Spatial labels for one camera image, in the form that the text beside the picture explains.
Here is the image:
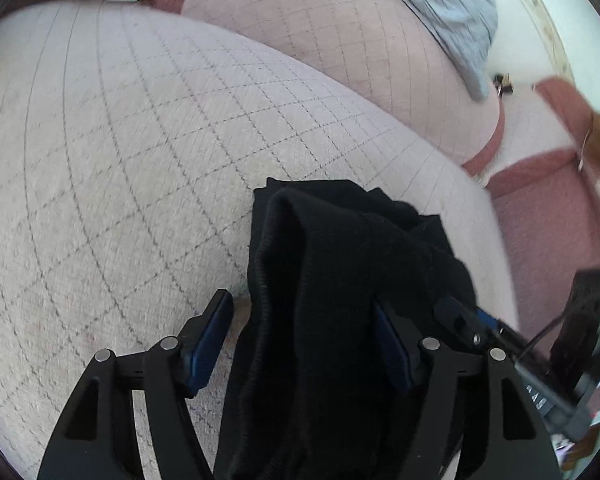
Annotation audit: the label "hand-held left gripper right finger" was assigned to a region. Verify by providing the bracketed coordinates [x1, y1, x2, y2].
[372, 300, 563, 480]

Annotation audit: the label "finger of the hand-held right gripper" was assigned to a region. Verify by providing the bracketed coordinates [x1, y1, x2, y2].
[432, 294, 513, 351]

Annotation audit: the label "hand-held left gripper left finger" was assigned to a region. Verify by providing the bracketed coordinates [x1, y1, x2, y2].
[36, 288, 235, 480]

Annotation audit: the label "black pants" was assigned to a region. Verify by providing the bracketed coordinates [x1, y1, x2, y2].
[214, 177, 478, 480]

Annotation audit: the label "large pink cushion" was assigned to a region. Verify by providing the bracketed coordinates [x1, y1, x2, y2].
[487, 150, 600, 361]

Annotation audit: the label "small pink cushion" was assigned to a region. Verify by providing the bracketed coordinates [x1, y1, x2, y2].
[532, 77, 596, 126]

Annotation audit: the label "grey quilted pillow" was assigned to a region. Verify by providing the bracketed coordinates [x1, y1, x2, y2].
[352, 0, 498, 101]

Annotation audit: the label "pink quilted bolster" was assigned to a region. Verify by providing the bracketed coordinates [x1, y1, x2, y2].
[152, 0, 506, 166]

